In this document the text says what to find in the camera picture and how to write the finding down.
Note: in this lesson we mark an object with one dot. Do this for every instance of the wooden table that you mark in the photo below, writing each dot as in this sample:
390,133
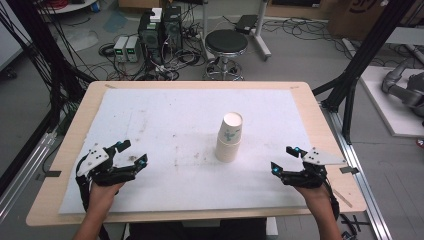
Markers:
306,100

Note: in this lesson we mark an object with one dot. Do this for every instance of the thin wooden stick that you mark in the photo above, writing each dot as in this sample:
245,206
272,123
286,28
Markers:
343,198

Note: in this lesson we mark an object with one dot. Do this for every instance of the wooden cabinet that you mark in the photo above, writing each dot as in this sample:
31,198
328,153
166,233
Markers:
300,11

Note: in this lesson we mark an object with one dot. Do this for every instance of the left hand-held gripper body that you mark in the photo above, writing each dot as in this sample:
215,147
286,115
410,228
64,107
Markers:
100,173

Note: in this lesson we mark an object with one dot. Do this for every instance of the white-legged desk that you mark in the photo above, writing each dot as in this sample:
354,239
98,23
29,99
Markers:
263,40

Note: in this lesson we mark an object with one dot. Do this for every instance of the stack of white paper cups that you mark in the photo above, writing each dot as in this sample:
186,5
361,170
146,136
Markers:
228,146

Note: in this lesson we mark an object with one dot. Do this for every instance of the black tape strip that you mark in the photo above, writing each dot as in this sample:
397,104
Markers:
349,170
51,173

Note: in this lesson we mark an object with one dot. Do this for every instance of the person's dark clothing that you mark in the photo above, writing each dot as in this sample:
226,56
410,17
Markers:
200,231

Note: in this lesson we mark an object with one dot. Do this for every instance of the white platform board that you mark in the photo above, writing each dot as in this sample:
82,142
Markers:
383,106

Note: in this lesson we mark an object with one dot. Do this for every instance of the grey power supply unit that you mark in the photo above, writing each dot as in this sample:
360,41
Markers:
133,49
120,48

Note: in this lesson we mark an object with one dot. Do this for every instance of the black flat device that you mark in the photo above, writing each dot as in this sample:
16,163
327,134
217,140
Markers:
246,24

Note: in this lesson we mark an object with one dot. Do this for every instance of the light grey desk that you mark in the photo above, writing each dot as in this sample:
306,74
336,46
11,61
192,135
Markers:
406,35

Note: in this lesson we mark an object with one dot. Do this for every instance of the aluminium rail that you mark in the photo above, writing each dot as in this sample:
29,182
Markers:
26,170
363,186

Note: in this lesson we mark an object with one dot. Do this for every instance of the black round stool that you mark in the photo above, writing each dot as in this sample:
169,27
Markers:
226,40

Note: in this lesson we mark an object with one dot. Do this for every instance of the cardboard box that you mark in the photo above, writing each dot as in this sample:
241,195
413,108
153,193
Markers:
350,20

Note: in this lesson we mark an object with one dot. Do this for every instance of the small white box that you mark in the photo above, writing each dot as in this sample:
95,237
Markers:
156,15

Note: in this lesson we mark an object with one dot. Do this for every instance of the person's right hand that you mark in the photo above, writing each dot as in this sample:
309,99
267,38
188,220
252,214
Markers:
315,200

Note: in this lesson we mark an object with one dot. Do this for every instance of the person's left hand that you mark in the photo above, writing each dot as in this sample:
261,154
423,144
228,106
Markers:
101,196

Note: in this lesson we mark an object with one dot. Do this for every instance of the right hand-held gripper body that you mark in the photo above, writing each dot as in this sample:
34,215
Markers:
310,176

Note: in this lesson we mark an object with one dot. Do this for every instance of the black metal frame post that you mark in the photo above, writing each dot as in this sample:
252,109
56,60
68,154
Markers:
366,50

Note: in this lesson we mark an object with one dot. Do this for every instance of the black computer tower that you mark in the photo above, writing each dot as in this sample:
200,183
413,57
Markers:
148,36
171,30

